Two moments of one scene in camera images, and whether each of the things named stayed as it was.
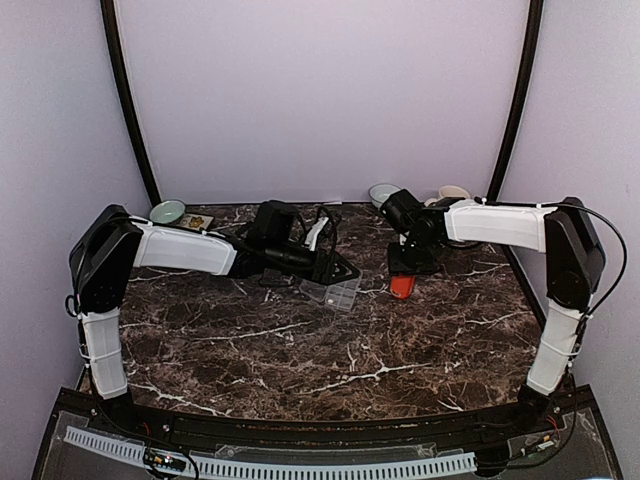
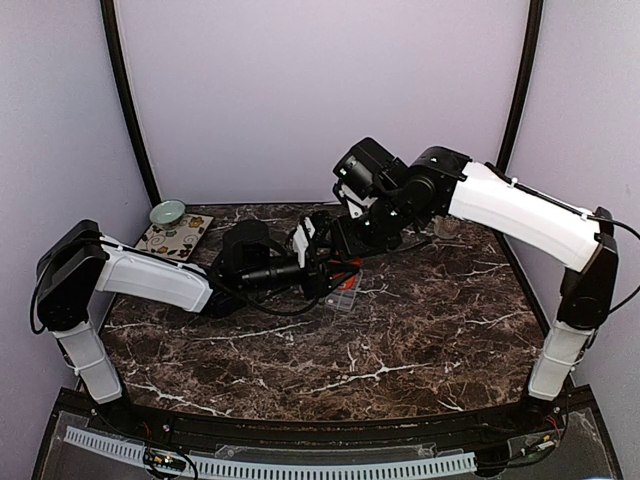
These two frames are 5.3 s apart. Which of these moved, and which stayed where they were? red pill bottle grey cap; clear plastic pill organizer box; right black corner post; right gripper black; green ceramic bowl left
Moved: red pill bottle grey cap; right gripper black
Stayed: clear plastic pill organizer box; right black corner post; green ceramic bowl left
